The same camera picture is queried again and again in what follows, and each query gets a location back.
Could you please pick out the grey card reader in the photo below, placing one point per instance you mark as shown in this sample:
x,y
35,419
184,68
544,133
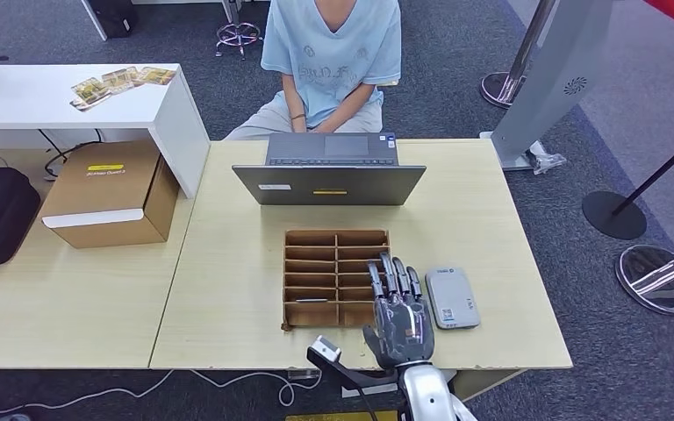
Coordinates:
x,y
452,297

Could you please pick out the wooden card organizer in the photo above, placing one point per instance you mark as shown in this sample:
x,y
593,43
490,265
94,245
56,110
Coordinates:
x,y
314,314

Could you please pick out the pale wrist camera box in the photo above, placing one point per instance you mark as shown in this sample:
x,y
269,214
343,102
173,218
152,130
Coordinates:
x,y
326,348

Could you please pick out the black camera bracket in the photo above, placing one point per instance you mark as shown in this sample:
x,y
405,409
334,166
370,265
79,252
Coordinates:
x,y
348,375

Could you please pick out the black computer tower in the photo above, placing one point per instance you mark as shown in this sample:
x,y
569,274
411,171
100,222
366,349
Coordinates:
x,y
113,17

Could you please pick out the silver kiosk stand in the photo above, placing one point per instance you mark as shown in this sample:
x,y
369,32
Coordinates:
x,y
552,75

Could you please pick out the small grey box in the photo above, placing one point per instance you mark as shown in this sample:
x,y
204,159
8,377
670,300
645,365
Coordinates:
x,y
297,375

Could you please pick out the autumn forest hotel card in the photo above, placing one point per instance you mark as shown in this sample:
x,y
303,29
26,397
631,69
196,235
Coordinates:
x,y
157,75
312,300

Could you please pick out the person's left forearm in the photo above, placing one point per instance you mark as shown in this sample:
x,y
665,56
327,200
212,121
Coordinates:
x,y
354,102

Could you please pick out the grey laptop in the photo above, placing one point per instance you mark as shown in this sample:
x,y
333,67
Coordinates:
x,y
325,186

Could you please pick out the chrome stanchion post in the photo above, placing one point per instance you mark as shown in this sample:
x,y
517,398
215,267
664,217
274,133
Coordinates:
x,y
502,88
657,285

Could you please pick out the cardboard box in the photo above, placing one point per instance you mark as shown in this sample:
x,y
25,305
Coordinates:
x,y
101,189

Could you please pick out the chrome stool base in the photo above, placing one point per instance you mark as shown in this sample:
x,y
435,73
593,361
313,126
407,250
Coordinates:
x,y
238,34

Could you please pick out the white desk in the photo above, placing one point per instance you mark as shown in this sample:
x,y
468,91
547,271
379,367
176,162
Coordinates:
x,y
34,99

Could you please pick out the clear plastic wrap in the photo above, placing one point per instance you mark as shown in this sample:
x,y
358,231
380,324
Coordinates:
x,y
546,158

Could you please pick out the person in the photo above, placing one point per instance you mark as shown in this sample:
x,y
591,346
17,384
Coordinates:
x,y
331,52

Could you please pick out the black stanchion post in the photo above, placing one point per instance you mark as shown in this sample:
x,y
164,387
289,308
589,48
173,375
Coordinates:
x,y
613,215

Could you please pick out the yellow floor tape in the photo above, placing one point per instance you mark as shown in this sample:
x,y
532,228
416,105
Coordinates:
x,y
337,416

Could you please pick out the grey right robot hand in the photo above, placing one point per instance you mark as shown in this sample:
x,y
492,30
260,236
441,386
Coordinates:
x,y
404,331

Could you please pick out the autumn print card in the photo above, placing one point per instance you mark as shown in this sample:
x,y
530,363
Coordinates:
x,y
121,80
90,92

